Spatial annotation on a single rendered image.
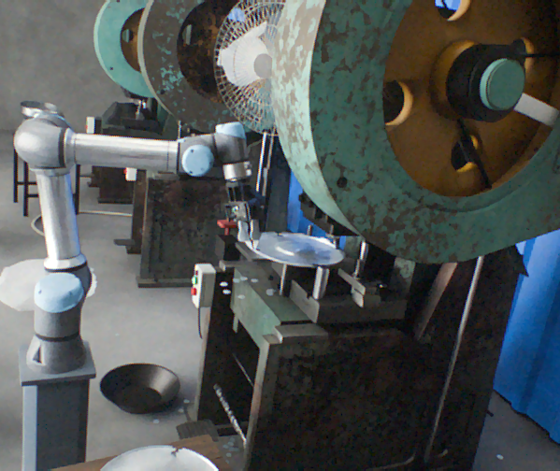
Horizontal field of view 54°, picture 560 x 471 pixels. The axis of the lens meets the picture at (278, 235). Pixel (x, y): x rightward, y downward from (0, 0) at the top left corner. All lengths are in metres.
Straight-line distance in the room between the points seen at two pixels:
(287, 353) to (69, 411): 0.61
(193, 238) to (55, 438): 1.78
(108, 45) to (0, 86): 3.74
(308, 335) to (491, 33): 0.85
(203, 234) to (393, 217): 2.14
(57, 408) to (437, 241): 1.08
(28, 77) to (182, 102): 5.34
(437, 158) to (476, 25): 0.29
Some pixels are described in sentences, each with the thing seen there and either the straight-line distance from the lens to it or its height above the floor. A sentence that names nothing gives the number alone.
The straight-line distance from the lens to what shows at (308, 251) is 1.63.
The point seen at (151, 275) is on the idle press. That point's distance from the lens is 3.23.
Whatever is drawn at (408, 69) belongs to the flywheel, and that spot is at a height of 1.33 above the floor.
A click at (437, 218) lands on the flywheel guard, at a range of 1.26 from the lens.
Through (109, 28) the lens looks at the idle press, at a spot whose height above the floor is 1.38.
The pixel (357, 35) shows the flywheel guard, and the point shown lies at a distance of 1.07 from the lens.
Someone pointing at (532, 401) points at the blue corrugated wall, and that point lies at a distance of 2.69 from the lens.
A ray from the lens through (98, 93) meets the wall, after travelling 8.06.
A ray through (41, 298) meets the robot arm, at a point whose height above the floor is 0.65.
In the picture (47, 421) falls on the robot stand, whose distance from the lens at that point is 1.66.
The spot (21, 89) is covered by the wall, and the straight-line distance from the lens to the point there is 8.03.
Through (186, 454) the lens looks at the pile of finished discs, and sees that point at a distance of 1.43.
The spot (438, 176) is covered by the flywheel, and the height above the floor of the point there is 1.11.
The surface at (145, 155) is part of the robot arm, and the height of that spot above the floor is 1.05.
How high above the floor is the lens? 1.30
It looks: 17 degrees down
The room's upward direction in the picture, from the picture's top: 9 degrees clockwise
